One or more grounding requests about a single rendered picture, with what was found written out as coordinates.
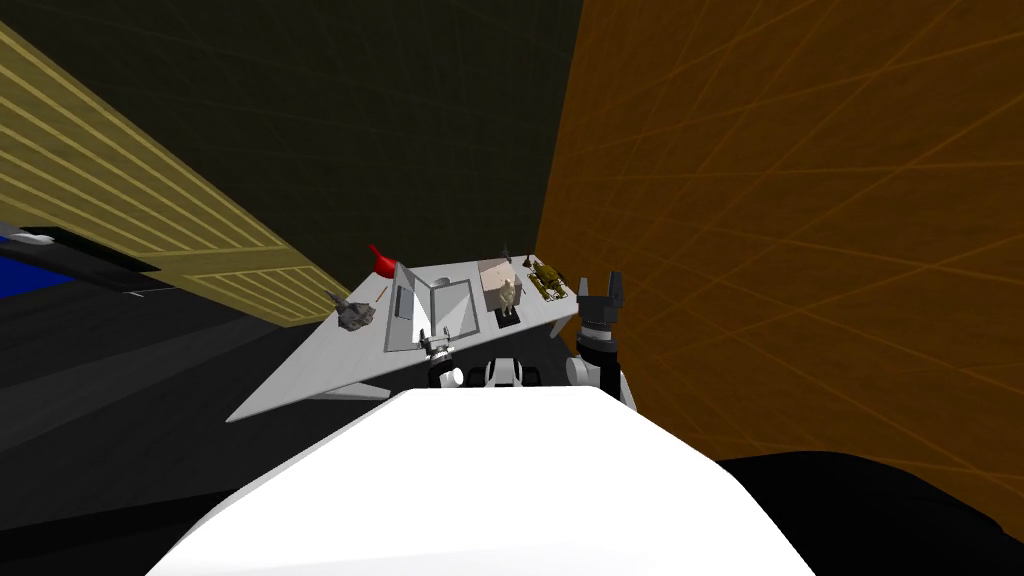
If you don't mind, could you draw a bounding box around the grey table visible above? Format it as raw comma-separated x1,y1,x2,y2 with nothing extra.
226,254,579,424

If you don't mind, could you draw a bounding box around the red desk lamp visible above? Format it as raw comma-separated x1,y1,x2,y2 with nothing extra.
367,243,400,281

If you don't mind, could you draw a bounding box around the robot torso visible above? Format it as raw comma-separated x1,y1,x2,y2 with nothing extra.
147,356,817,576

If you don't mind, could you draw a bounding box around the olive green toy vehicle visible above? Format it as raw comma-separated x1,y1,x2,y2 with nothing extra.
523,256,570,303

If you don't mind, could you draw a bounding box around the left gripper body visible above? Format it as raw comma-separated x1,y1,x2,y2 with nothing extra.
419,326,457,358

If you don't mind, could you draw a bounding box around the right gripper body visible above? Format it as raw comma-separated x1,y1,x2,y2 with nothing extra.
576,294,625,329

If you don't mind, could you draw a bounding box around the beige animal figurine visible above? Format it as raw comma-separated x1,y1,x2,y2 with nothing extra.
493,279,522,329

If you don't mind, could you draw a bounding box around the grey open laptop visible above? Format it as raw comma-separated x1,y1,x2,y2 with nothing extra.
383,261,482,354

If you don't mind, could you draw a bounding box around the dark grey lumpy object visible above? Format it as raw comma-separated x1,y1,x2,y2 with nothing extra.
327,291,378,332

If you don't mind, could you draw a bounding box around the beige box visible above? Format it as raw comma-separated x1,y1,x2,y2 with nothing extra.
477,256,526,314

